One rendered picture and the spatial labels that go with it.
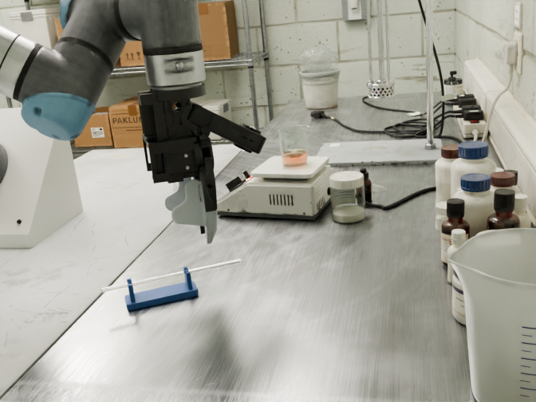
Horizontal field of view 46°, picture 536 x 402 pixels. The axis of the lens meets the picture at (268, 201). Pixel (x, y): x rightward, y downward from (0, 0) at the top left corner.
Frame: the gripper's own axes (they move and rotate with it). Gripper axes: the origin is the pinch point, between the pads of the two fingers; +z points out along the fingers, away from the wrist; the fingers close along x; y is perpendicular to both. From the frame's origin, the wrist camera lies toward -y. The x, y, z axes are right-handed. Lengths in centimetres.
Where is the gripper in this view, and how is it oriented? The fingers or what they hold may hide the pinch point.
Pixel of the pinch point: (210, 228)
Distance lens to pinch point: 87.5
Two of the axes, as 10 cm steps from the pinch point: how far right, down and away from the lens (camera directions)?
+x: 3.0, 2.7, -9.1
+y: -9.5, 1.6, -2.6
